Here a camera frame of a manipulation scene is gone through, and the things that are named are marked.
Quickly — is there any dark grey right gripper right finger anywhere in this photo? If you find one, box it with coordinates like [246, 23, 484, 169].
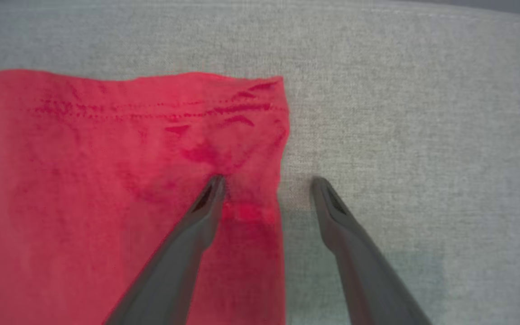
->
[310, 176, 433, 325]

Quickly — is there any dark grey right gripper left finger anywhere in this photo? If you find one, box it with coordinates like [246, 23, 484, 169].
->
[104, 175, 228, 325]

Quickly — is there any red garment with white trim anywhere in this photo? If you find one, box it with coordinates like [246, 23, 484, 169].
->
[0, 69, 291, 325]

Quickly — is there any grey fabric sofa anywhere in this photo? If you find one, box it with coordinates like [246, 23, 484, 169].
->
[0, 0, 520, 325]

